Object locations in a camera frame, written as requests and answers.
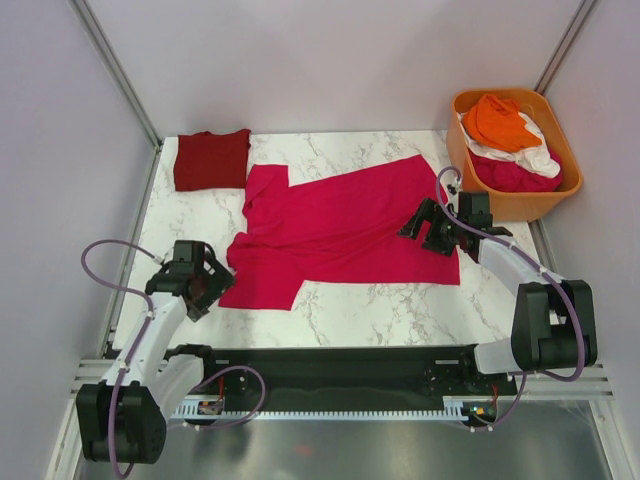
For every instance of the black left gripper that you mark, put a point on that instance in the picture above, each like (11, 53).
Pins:
(220, 281)

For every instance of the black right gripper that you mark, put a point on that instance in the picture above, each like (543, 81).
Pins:
(425, 211)

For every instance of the magenta t-shirt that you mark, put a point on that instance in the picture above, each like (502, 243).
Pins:
(342, 229)
(509, 177)

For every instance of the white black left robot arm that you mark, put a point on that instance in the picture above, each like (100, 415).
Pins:
(123, 417)

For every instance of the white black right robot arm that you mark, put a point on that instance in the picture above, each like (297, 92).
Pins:
(553, 328)

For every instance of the orange plastic laundry basket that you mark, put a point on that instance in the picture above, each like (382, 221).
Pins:
(515, 206)

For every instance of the magenta t-shirt in basket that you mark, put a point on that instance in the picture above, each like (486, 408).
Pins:
(509, 177)

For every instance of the orange t-shirt in basket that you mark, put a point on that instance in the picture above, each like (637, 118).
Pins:
(496, 123)

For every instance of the white t-shirt in basket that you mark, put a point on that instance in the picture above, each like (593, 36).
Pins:
(535, 159)

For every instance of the folded dark red t-shirt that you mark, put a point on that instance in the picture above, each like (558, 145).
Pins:
(209, 161)

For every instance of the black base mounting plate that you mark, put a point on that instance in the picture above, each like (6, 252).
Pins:
(420, 376)

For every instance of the white slotted cable duct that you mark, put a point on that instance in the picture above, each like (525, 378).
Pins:
(196, 408)

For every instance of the aluminium frame rail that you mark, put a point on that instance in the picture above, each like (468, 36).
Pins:
(592, 385)

